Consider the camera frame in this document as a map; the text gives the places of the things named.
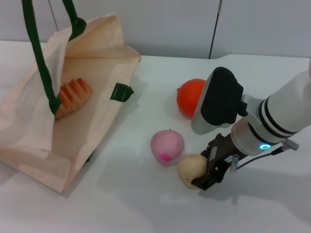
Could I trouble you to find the pink peach bun toy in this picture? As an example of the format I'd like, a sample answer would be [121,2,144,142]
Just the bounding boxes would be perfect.
[150,129,185,167]

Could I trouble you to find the orange toy fruit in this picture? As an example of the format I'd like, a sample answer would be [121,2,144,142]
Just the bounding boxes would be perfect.
[176,78,207,120]

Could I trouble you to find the orange striped bread loaf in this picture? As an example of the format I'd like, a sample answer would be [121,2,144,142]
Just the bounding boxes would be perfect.
[54,78,93,120]

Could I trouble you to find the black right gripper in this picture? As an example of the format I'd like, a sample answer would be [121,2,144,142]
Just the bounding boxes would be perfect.
[190,133,241,191]

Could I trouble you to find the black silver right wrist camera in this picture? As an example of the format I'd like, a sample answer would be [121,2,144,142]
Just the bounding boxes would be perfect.
[190,66,249,135]

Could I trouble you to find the cream tote bag green handles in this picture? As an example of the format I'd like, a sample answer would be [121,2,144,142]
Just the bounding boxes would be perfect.
[0,0,142,194]

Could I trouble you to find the beige round potato toy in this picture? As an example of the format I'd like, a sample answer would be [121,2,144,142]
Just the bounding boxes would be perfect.
[176,153,209,190]

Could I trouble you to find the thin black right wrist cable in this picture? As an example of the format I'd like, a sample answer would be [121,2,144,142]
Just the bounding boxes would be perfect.
[230,139,299,173]

